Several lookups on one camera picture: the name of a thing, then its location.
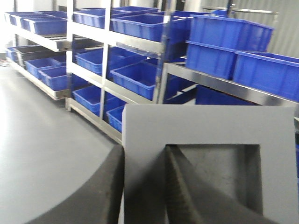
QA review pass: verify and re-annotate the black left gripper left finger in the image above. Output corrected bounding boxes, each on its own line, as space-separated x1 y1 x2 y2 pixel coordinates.
28 145 124 224

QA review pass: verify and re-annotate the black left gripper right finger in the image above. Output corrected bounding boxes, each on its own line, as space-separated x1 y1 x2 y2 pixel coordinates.
164 145 274 224

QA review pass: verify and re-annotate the gray square foam base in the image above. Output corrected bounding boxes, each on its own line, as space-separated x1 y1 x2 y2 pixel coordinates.
122 104 299 224

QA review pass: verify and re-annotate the steel multi-tier bin rack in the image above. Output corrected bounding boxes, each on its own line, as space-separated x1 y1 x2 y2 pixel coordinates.
5 0 299 143

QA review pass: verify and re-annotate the blue stacked bin right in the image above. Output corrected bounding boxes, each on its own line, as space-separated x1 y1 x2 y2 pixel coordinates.
185 15 274 80

